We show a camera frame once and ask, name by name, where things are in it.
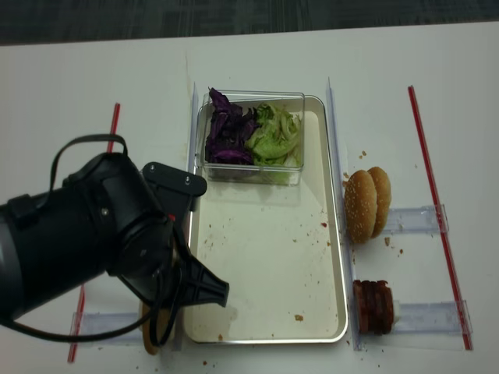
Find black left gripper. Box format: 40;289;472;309
108;182;229;308

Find bun half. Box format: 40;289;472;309
157;305;183;351
140;302;160;355

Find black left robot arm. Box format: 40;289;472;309
1;153;229;319

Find green lettuce leaves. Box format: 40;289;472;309
245;103;302;168

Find stacked brown meat patties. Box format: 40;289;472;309
353;280;395;335

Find metal baking tray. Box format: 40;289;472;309
183;95;348;344

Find clear bottom bun pusher track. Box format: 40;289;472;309
69;312;143;346

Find purple cabbage leaves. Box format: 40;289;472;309
205;88;259;165

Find clear plastic salad container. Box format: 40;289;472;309
194;87;305;185

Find front sesame bun top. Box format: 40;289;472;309
344;170;377;244

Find sesame bun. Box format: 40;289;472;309
368;167;391;238
344;170;377;244

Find rear sesame bun top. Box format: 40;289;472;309
368;167;391;238

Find clear sesame bun pusher track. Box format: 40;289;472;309
382;205;448;234

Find clear patty pusher track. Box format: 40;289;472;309
391;300;472;336

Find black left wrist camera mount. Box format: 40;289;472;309
142;162;207;216

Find left red rail strip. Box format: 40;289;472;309
67;103;121;364

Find red rail strip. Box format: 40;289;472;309
67;103;121;364
407;86;473;351

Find right red rail strip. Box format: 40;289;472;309
407;86;473;351

